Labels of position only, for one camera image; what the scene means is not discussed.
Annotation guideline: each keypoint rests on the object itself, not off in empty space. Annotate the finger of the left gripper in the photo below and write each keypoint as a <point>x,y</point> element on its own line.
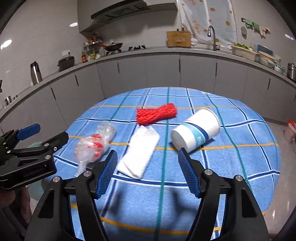
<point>52,145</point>
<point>28,132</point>

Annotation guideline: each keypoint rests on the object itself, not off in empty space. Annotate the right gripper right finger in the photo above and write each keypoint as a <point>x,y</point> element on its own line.
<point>242,219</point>

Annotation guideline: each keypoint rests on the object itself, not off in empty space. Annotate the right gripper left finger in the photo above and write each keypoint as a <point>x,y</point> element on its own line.
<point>52,218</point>

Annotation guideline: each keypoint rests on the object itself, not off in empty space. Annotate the clear plastic bag red print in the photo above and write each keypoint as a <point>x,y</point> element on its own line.
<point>90,149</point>

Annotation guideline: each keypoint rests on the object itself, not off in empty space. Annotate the white paper towel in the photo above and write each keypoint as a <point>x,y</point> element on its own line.
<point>141,147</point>

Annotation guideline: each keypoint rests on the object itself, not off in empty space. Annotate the red foam fruit net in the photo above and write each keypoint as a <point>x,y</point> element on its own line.
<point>149,116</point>

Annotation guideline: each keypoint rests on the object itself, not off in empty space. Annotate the white blue paper cup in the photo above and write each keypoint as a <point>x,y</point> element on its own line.
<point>196,130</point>

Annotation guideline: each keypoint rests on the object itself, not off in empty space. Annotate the dark kitchen faucet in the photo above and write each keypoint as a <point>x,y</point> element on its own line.
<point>211,34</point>

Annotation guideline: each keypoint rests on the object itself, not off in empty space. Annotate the grey base cabinets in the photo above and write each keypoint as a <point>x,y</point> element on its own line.
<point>58,100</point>

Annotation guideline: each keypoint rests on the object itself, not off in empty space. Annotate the steel thermos kettle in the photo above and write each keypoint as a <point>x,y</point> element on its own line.
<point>35,73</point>

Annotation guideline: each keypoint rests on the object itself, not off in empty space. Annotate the blue plaid tablecloth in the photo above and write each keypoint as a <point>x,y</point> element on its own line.
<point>160,205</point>

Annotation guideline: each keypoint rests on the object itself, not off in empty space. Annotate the red lidded white bucket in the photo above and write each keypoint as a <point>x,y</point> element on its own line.
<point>290,132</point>

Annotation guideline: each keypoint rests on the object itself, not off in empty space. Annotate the spice rack with bottles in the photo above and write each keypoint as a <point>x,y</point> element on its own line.
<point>91,48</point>

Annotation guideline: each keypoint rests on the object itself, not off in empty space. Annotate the black wok pan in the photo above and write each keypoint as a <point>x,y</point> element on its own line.
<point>112,47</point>

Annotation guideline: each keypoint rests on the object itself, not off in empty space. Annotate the gas stove burner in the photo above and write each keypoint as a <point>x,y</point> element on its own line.
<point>135,48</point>

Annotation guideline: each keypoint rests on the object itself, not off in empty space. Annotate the black range hood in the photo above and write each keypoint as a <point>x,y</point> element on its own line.
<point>120,9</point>

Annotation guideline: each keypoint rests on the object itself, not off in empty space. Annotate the steel pot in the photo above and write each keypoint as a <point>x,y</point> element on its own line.
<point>291,71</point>

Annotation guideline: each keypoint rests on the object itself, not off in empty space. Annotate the white lidded bowl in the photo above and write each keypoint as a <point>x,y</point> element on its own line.
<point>266,59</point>

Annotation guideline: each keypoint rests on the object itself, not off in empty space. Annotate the white basin with greens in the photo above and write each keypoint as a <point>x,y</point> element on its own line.
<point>243,52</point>

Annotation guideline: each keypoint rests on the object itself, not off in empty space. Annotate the hanging green cloths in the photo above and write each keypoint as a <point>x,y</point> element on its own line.
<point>263,31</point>

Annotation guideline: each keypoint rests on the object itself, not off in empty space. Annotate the white orange print curtain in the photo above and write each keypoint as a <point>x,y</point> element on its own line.
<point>198,15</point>

